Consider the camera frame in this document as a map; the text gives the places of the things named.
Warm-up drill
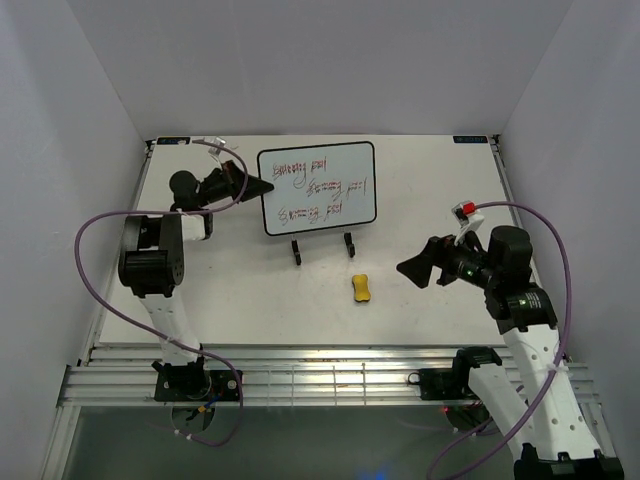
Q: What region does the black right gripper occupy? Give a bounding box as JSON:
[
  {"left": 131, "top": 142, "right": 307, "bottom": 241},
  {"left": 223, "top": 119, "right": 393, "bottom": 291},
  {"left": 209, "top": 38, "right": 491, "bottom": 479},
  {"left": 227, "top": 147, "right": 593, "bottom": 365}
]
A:
[{"left": 396, "top": 225, "right": 499, "bottom": 289}]

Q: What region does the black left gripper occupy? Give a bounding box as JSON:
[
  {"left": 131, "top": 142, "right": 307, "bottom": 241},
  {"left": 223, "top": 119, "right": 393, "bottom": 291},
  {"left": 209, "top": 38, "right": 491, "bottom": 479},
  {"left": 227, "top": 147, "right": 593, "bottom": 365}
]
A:
[{"left": 198, "top": 160, "right": 275, "bottom": 208}]

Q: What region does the yellow bone-shaped eraser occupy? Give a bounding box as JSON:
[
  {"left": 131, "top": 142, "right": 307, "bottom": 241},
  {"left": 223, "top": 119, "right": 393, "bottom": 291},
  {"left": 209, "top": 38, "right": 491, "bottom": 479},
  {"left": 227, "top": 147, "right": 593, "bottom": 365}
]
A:
[{"left": 351, "top": 274, "right": 371, "bottom": 303}]

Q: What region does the small black-framed whiteboard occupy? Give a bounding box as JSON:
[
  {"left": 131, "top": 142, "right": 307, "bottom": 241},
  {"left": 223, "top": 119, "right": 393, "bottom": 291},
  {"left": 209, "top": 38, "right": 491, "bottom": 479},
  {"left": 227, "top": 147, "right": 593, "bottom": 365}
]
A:
[{"left": 257, "top": 141, "right": 377, "bottom": 237}]

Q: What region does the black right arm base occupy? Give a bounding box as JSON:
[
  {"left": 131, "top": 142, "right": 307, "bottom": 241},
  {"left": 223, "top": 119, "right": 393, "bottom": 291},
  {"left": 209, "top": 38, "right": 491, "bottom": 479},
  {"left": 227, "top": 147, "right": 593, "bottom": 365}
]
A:
[{"left": 407, "top": 368, "right": 477, "bottom": 401}]

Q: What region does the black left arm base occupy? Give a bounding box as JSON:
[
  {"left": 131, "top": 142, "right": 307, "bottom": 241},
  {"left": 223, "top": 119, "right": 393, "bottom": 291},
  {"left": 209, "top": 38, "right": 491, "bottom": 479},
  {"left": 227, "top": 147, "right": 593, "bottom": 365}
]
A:
[{"left": 152, "top": 358, "right": 242, "bottom": 403}]

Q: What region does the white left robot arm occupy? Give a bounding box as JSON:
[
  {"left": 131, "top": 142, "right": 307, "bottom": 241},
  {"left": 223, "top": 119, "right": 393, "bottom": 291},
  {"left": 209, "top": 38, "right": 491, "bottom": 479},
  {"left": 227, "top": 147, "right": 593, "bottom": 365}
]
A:
[{"left": 118, "top": 161, "right": 274, "bottom": 400}]

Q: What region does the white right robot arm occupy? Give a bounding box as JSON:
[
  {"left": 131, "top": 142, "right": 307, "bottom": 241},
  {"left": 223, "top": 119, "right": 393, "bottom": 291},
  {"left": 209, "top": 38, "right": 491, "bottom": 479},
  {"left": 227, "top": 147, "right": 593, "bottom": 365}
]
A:
[{"left": 396, "top": 226, "right": 624, "bottom": 479}]

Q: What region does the blue label top left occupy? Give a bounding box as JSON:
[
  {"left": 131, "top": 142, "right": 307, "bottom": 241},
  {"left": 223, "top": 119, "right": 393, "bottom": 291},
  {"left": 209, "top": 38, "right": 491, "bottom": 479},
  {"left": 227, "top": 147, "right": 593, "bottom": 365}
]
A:
[{"left": 156, "top": 137, "right": 191, "bottom": 146}]

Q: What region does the blue label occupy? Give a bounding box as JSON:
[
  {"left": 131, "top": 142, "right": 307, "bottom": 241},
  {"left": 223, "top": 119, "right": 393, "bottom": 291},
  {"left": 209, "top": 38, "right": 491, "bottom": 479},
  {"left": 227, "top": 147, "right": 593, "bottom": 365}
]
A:
[
  {"left": 452, "top": 135, "right": 488, "bottom": 144},
  {"left": 156, "top": 137, "right": 191, "bottom": 146}
]

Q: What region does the blue label top right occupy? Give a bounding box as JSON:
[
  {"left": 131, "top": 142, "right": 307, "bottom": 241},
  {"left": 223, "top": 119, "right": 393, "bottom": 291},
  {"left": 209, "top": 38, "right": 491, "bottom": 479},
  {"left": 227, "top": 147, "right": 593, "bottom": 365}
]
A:
[{"left": 452, "top": 135, "right": 488, "bottom": 144}]

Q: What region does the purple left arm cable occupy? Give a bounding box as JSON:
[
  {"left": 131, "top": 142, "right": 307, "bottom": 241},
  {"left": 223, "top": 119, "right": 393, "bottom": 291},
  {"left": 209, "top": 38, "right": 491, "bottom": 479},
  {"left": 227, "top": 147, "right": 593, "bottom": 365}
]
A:
[{"left": 73, "top": 138, "right": 249, "bottom": 447}]

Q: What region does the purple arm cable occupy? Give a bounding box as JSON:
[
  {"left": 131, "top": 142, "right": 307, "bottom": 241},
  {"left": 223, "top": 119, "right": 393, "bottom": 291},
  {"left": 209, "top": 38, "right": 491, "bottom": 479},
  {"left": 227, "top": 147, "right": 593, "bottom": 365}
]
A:
[
  {"left": 73, "top": 138, "right": 249, "bottom": 447},
  {"left": 399, "top": 200, "right": 574, "bottom": 480}
]

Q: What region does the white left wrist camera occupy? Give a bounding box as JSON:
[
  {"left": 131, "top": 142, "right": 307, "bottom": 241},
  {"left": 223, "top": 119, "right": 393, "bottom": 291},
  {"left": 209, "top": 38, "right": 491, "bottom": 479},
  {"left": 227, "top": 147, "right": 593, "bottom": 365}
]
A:
[{"left": 208, "top": 137, "right": 226, "bottom": 160}]

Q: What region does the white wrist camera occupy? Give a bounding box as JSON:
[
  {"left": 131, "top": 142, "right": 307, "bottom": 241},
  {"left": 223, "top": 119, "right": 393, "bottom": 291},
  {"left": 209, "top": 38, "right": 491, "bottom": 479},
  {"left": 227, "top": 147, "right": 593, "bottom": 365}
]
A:
[
  {"left": 208, "top": 137, "right": 226, "bottom": 160},
  {"left": 451, "top": 201, "right": 485, "bottom": 245}
]

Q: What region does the black wire whiteboard stand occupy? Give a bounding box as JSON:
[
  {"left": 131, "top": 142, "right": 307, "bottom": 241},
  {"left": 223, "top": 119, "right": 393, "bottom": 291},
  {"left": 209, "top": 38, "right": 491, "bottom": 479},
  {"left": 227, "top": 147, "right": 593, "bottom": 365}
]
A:
[{"left": 288, "top": 229, "right": 356, "bottom": 267}]

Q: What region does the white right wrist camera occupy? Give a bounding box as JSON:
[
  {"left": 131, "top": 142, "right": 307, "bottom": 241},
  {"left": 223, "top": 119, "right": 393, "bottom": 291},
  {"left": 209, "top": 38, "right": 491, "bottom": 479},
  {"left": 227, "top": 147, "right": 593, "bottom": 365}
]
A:
[{"left": 451, "top": 201, "right": 485, "bottom": 245}]

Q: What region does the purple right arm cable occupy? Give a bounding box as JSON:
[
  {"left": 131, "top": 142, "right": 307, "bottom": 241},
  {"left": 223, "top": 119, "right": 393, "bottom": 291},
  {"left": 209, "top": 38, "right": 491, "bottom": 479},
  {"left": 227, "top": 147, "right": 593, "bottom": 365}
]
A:
[{"left": 399, "top": 200, "right": 574, "bottom": 480}]

